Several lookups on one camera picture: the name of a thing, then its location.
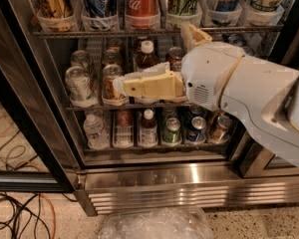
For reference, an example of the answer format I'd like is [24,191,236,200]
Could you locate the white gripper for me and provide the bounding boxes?
[113,22,245,108]

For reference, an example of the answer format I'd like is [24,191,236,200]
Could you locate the blue pepsi can top shelf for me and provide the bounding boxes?
[84,0,118,30]

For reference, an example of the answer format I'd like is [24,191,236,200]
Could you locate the blue pepsi can shelf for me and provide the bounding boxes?
[84,0,118,30]
[185,117,206,144]

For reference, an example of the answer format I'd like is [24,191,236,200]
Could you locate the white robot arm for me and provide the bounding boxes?
[113,22,299,167]

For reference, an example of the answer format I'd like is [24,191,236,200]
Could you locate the red coke can middle back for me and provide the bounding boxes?
[165,47,185,65]

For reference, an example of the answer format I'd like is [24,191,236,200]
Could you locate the brown tea bottle middle shelf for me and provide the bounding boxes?
[135,40,159,72]

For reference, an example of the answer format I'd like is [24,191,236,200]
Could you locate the brown tea bottle shelf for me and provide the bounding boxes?
[135,40,159,72]
[139,109,157,147]

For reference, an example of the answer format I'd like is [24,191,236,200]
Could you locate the red coca-cola can top shelf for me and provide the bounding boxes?
[126,0,158,29]

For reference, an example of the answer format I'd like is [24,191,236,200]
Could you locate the gold can middle shelf front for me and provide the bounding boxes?
[102,64,127,106]

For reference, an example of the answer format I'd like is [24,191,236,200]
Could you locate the gold can shelf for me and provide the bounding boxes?
[102,49,123,66]
[102,64,127,106]
[209,116,232,143]
[38,0,74,32]

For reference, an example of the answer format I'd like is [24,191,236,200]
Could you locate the green can bottom shelf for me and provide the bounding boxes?
[162,118,181,145]

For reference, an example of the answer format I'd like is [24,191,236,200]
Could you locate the red bull can top shelf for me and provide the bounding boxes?
[206,0,241,26]

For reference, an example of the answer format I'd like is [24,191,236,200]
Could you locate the blue pepsi can bottom shelf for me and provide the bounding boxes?
[185,117,206,144]

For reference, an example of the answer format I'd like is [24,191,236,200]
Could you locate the red can bottom shelf back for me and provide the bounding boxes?
[116,110,133,126]

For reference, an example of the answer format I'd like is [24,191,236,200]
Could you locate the brown tea bottle bottom shelf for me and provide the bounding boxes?
[139,109,157,147]

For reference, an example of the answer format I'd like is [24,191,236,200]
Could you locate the gold can bottom shelf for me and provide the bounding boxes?
[209,116,232,143]

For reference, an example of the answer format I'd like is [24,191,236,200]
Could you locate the silver can middle shelf back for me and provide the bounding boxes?
[71,50,91,72]

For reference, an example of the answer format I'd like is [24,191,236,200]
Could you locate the silver can shelf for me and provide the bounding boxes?
[65,66,97,108]
[71,50,91,72]

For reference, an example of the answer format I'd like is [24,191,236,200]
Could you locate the silver can middle shelf front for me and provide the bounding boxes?
[65,66,97,108]

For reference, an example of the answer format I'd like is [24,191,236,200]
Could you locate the white green 7up can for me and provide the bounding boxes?
[245,0,282,26]

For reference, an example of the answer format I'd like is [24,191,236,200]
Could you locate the water bottle bottom shelf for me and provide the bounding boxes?
[84,114,109,150]

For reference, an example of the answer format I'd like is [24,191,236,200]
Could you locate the gold can top shelf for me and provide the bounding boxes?
[38,0,74,32]

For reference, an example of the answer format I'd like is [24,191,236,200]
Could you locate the stainless steel fridge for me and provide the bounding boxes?
[0,0,299,216]

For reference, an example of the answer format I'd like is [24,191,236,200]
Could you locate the glass fridge door left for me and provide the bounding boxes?
[0,0,77,192]

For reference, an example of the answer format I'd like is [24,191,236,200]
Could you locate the clear plastic bag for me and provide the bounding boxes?
[98,207,214,239]

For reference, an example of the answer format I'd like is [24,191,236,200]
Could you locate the black and orange floor cables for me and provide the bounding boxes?
[0,112,78,239]

